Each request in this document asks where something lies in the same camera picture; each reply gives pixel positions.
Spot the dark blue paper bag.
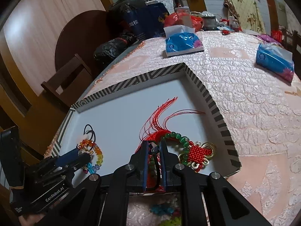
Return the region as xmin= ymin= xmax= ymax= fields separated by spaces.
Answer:
xmin=125 ymin=3 xmax=169 ymax=41

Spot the blue tissue pack far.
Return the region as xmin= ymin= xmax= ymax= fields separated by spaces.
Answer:
xmin=256 ymin=43 xmax=294 ymax=84

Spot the round brown table top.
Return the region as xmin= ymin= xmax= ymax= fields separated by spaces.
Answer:
xmin=55 ymin=10 xmax=110 ymax=70

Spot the person's left hand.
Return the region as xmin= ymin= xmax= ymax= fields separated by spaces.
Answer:
xmin=18 ymin=214 xmax=45 ymax=226

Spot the dark wooden chair left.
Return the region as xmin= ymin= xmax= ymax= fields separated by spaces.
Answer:
xmin=41 ymin=54 xmax=93 ymax=110

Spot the blue tissue pack near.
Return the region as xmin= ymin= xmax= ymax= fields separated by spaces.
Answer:
xmin=164 ymin=25 xmax=204 ymax=57

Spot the red tassel knot bracelet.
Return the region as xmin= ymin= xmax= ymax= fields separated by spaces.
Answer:
xmin=135 ymin=96 xmax=217 ymax=193

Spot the green blue woven bracelet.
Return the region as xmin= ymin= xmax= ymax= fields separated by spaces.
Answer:
xmin=150 ymin=199 xmax=182 ymax=226

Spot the dark wooden chair right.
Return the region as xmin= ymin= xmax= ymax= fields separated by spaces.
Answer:
xmin=280 ymin=27 xmax=301 ymax=79

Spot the striped shallow cardboard box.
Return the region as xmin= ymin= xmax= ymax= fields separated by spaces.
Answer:
xmin=50 ymin=63 xmax=241 ymax=177

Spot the colourful bead bracelet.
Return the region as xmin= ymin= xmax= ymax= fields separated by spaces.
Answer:
xmin=78 ymin=139 xmax=104 ymax=174

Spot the dark wooden chair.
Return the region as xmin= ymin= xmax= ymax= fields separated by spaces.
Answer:
xmin=41 ymin=54 xmax=93 ymax=110
xmin=280 ymin=27 xmax=301 ymax=79

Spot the floral beige hanging cloth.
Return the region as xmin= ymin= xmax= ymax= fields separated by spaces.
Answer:
xmin=223 ymin=0 xmax=266 ymax=34

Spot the black plastic bag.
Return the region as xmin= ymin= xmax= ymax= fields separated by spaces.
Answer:
xmin=93 ymin=32 xmax=137 ymax=65

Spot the red plastic bag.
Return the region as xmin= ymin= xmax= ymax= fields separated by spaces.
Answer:
xmin=164 ymin=12 xmax=204 ymax=32

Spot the blue tissue pack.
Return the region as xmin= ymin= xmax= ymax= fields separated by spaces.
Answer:
xmin=164 ymin=25 xmax=204 ymax=57
xmin=256 ymin=43 xmax=294 ymax=84

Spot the pink embossed tablecloth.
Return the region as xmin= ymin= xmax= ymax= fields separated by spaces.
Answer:
xmin=45 ymin=31 xmax=300 ymax=225

